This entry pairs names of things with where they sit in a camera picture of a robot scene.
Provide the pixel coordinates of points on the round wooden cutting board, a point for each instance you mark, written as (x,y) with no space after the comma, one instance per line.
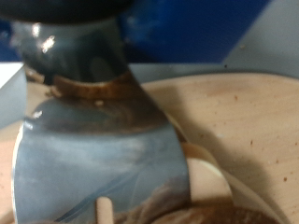
(249,118)

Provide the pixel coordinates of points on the metal spatula with blue block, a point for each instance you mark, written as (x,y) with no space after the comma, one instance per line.
(93,155)

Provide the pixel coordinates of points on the white bread slice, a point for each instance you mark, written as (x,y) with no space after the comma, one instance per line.
(218,217)
(205,180)

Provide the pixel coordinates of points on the silver toaster oven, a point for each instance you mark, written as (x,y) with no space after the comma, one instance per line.
(274,46)

